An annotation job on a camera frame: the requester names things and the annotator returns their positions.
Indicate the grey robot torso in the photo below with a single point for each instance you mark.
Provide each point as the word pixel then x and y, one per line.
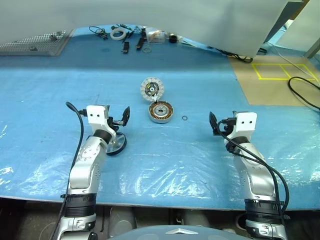
pixel 150 233

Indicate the black-rimmed silver motor rotor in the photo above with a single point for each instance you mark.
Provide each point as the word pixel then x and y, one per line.
pixel 120 145

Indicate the short black bar tool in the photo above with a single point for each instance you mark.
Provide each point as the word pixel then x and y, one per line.
pixel 125 47

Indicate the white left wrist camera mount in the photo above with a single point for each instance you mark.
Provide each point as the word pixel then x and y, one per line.
pixel 96 115

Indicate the blue plastic table sheet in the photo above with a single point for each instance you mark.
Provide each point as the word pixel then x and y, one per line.
pixel 175 162

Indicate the white tape roll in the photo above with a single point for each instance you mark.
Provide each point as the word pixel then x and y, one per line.
pixel 112 35

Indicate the grey rounded shape under table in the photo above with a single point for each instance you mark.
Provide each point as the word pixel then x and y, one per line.
pixel 195 218
pixel 122 220

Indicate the clear plastic bag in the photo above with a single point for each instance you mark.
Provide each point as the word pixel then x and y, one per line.
pixel 156 37

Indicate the brown cardboard floor sheet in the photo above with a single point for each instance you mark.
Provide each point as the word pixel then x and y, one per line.
pixel 270 92

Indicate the long black bar tool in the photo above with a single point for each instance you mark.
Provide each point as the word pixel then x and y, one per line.
pixel 140 42

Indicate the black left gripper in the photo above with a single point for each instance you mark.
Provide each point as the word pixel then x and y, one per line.
pixel 118 123

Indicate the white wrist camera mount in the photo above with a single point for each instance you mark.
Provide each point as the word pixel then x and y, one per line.
pixel 96 115
pixel 246 122

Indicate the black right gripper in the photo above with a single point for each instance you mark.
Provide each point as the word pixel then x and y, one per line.
pixel 228 126

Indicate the white side panel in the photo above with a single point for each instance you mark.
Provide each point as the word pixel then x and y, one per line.
pixel 300 32

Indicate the motor stator with copper windings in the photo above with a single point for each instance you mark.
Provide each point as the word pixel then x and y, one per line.
pixel 161 111

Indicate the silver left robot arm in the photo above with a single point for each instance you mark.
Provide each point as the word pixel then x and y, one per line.
pixel 82 170

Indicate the perforated metal plate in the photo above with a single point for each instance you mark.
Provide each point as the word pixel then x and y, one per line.
pixel 37 43

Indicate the grey metal frame post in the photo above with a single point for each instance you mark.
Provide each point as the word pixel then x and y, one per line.
pixel 312 48

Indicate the large white board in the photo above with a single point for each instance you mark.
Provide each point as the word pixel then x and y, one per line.
pixel 150 12

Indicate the small black cylinder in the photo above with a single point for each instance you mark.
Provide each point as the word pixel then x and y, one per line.
pixel 172 38

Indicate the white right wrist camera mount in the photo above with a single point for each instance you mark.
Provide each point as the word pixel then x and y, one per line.
pixel 246 122

